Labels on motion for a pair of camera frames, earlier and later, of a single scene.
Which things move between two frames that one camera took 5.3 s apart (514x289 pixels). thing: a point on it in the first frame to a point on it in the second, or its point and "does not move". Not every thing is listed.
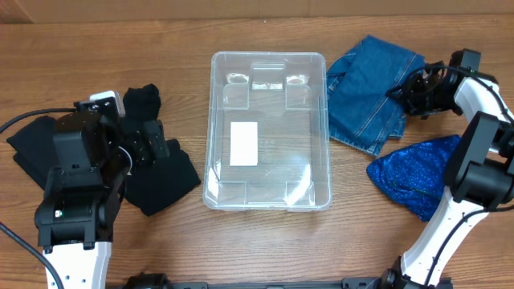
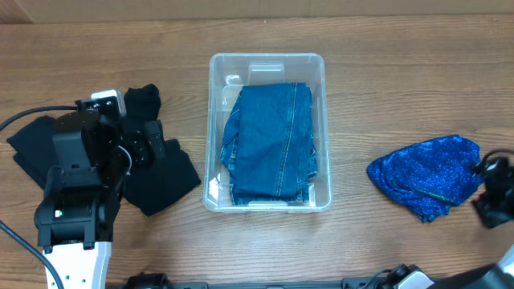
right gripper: (409, 94) to (494, 172)
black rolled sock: (143, 103) does not move
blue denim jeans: (362, 115) to (268, 147)
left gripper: (148, 141) does not move
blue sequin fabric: (414, 176) does not move
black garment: (34, 153) does not move
